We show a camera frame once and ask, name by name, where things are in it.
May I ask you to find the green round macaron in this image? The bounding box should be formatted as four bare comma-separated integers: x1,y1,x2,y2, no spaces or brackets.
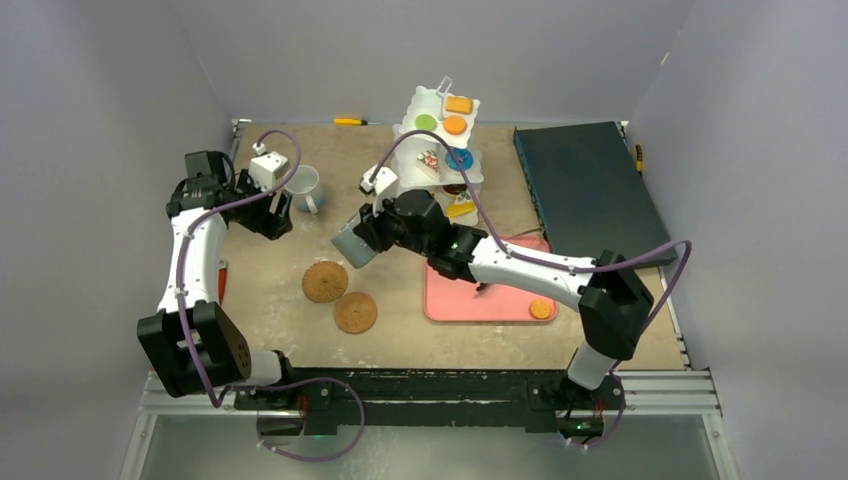
414,113,438,131

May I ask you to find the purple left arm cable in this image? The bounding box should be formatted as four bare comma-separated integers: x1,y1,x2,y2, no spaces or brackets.
173,129,367,464

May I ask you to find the round waffle coaster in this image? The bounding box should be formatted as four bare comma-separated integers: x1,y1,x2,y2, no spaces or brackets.
333,292,378,334
301,261,349,303

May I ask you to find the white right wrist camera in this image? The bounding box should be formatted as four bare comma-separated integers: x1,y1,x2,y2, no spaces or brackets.
359,165,399,216

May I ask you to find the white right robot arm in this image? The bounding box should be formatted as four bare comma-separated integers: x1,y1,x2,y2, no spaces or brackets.
332,189,654,407

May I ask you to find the white small cup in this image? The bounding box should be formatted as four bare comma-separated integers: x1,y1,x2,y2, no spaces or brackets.
284,165,325,214

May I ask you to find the orange rectangular biscuit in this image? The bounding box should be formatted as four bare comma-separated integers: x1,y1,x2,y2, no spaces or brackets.
444,95,474,115

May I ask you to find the grey mug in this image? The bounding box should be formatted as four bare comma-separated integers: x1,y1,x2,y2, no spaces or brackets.
331,221,377,269

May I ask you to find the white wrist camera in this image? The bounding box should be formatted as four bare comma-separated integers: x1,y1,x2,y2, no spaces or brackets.
248,143,290,191
359,165,399,216

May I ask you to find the yellow triangular sprinkle cake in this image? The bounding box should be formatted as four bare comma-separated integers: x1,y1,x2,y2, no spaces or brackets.
447,191,476,218

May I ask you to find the chocolate sprinkle donut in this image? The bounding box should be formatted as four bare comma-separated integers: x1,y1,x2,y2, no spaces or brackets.
442,184,467,196

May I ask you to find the red handled adjustable wrench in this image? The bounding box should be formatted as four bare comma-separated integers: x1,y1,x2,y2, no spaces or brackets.
217,259,228,304

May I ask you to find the orange round cookie bottom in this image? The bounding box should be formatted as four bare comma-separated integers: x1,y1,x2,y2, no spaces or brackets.
442,115,468,136

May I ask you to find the orange round cookie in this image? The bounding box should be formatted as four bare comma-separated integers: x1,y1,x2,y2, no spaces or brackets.
529,298,553,320
442,115,468,136

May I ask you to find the orange round cookie top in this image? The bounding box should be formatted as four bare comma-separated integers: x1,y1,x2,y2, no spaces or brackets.
529,298,553,320

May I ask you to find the pink serving tray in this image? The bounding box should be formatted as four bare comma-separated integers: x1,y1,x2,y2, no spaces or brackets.
423,265,559,323

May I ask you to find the blue frosted donut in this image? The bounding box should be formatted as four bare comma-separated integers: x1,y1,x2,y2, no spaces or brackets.
445,148,474,173

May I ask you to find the yellow black tool right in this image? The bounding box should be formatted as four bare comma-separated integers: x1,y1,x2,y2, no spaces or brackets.
634,144,644,176

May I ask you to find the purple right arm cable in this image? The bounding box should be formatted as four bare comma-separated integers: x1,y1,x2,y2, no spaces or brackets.
368,129,693,452

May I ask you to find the white three-tier cake stand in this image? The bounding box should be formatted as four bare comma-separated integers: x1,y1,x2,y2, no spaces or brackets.
391,76,484,226

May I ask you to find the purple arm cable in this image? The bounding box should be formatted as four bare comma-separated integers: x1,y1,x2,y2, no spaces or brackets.
173,129,367,464
368,129,693,452

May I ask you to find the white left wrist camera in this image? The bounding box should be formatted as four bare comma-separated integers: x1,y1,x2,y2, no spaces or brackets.
248,143,290,191

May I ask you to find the yellow handled screwdriver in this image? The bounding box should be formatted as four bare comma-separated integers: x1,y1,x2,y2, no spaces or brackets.
333,117,379,127

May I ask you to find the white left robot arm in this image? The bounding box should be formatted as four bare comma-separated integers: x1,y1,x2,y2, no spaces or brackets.
137,151,298,409

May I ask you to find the white triangular fruit cake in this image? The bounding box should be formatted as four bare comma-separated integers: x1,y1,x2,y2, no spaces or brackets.
416,149,441,182

